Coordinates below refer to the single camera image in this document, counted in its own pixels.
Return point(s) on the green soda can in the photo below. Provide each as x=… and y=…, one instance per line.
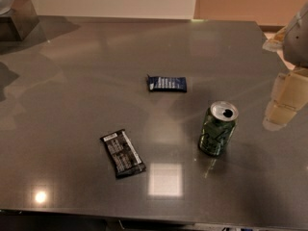
x=218, y=127

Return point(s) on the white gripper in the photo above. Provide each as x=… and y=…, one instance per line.
x=297, y=43

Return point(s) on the blue snack bar wrapper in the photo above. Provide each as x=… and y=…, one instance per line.
x=161, y=83

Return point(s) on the dark box with bowl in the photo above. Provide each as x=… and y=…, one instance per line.
x=18, y=18

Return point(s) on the black rxbar chocolate wrapper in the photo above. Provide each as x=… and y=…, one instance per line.
x=123, y=154

